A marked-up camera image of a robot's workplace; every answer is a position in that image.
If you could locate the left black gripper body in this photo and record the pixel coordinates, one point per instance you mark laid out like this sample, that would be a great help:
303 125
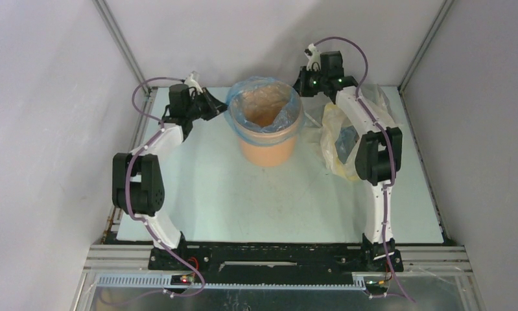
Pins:
192 111

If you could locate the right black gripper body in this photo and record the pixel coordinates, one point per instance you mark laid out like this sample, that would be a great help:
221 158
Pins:
307 85

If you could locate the blue plastic trash bag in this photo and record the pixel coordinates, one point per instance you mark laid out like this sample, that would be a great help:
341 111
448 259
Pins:
264 111

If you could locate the translucent yellowish plastic bag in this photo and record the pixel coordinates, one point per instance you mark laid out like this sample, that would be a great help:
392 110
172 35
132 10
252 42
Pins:
331 135

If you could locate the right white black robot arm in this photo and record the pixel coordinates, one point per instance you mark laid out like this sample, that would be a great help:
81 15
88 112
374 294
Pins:
379 149

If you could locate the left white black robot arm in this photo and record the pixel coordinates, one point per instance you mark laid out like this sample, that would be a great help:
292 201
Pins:
137 182

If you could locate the orange plastic trash bin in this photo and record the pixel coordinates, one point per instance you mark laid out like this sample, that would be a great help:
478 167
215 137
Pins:
268 156

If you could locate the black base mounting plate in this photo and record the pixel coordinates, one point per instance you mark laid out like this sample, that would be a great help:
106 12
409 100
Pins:
228 263

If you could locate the small red-lit circuit board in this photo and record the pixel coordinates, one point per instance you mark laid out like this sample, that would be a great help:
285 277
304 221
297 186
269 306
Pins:
182 280

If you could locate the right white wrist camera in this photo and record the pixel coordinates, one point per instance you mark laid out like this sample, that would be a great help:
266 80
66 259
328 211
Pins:
313 56

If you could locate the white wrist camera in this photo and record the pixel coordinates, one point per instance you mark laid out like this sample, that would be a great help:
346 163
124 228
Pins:
192 82
313 56

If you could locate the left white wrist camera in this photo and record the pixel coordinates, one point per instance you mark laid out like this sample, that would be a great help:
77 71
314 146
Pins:
192 82

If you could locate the left aluminium corner post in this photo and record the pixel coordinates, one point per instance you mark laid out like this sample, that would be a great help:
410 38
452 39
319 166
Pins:
120 41

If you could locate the aluminium corner post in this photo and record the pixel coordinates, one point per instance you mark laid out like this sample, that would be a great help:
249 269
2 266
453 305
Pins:
120 41
426 42

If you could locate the right aluminium corner post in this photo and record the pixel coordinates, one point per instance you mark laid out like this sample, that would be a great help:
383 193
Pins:
426 42

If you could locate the aluminium frame rail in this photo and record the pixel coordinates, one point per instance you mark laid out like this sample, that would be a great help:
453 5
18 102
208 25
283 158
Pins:
127 265

